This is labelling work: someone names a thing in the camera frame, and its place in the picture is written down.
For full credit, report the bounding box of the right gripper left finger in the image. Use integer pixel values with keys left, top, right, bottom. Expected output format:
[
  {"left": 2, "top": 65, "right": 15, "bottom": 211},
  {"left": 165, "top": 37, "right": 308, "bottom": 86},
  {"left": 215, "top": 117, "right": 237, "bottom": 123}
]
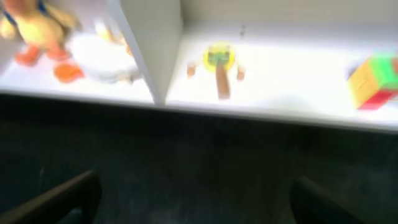
[{"left": 0, "top": 169, "right": 103, "bottom": 224}]

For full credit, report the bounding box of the white plush goose with hat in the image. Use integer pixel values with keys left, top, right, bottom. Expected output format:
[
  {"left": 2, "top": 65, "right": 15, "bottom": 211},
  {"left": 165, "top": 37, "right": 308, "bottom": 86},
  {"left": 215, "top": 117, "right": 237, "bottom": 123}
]
[{"left": 53, "top": 19, "right": 141, "bottom": 85}]

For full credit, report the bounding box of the yellow wooden rattle drum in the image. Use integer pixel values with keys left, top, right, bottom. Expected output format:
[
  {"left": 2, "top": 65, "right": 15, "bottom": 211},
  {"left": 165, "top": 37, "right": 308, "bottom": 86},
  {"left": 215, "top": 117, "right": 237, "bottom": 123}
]
[{"left": 185, "top": 41, "right": 246, "bottom": 101}]

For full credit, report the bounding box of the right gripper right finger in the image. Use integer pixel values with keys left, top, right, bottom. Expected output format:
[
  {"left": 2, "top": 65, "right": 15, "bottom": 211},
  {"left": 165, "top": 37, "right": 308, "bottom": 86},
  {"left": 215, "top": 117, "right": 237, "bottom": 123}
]
[{"left": 289, "top": 175, "right": 366, "bottom": 224}]

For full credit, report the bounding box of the white shelf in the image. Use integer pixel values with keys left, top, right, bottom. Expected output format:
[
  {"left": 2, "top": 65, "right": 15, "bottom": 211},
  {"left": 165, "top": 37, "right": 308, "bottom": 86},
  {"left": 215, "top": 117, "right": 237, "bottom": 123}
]
[{"left": 0, "top": 0, "right": 398, "bottom": 134}]

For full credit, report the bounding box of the many-coloured puzzle cube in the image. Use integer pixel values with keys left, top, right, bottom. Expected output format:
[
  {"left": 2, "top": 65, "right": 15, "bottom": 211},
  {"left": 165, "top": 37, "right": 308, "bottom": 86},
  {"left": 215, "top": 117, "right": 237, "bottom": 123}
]
[{"left": 346, "top": 52, "right": 398, "bottom": 111}]

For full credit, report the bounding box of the yellow plush duck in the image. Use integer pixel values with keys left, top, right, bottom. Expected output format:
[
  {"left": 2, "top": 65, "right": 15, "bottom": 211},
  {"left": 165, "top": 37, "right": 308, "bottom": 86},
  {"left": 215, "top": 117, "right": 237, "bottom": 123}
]
[{"left": 0, "top": 0, "right": 84, "bottom": 67}]

